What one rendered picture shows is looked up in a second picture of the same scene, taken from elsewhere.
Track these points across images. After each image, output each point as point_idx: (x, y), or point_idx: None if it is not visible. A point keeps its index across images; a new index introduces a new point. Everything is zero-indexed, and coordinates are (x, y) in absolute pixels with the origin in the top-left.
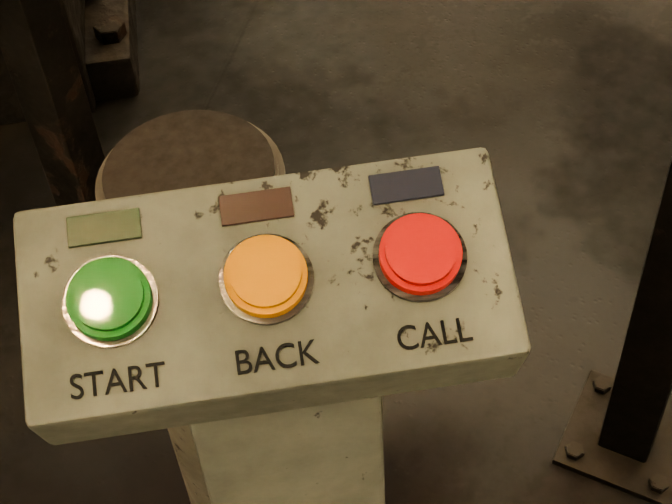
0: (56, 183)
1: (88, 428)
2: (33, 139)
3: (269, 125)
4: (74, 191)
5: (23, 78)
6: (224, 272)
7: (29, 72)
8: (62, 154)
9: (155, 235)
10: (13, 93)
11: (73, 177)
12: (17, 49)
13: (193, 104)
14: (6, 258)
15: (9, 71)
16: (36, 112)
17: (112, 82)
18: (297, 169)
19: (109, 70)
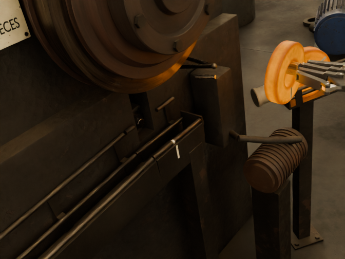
0: (302, 219)
1: None
2: (299, 207)
3: (291, 188)
4: (308, 217)
5: (304, 186)
6: None
7: (307, 182)
8: (308, 205)
9: None
10: (240, 219)
11: (309, 211)
12: (305, 177)
13: None
14: (291, 255)
15: (300, 186)
16: (304, 196)
17: (251, 203)
18: (312, 191)
19: (251, 199)
